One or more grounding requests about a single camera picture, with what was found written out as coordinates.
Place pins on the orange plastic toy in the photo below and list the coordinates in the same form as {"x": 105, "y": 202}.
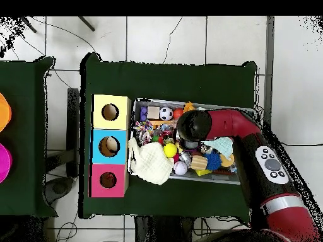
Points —
{"x": 188, "y": 107}

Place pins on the shallow mesh bin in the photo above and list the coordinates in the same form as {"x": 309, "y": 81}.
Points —
{"x": 151, "y": 102}

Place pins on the yellow ball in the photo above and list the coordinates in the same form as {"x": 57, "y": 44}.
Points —
{"x": 170, "y": 150}

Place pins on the striped wooden block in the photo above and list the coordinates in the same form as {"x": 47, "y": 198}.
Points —
{"x": 198, "y": 162}

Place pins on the black upright stand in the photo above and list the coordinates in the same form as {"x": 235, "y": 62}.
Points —
{"x": 73, "y": 113}

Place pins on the wooden box with three holes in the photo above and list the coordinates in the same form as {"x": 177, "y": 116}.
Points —
{"x": 118, "y": 121}

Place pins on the blue spiky ball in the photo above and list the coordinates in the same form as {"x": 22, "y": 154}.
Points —
{"x": 213, "y": 160}

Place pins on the white baseball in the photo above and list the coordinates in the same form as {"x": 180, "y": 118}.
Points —
{"x": 180, "y": 168}

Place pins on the plain wooden block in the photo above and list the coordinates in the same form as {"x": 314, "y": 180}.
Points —
{"x": 153, "y": 112}

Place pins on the cream muslin cloth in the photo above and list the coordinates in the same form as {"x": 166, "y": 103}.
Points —
{"x": 151, "y": 163}

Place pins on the dark tripod leg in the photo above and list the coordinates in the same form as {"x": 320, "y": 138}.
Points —
{"x": 29, "y": 25}
{"x": 85, "y": 24}

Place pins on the dark green table cloth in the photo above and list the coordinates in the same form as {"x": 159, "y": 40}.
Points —
{"x": 151, "y": 80}
{"x": 22, "y": 100}

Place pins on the orange bowl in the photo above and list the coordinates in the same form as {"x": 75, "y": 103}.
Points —
{"x": 4, "y": 113}

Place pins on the grey stand base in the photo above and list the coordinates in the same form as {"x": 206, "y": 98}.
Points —
{"x": 59, "y": 187}

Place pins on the mint muslin cloth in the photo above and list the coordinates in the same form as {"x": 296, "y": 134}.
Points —
{"x": 222, "y": 146}

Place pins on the small soccer ball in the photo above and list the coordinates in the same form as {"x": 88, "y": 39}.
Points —
{"x": 166, "y": 113}

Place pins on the red ball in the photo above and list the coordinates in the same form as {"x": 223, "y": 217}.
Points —
{"x": 178, "y": 113}

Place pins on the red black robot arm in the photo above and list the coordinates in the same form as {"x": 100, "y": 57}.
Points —
{"x": 252, "y": 156}

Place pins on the pink bowl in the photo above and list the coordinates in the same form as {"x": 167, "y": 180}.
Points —
{"x": 3, "y": 163}

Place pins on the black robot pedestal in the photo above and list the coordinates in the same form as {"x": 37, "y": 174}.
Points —
{"x": 164, "y": 230}

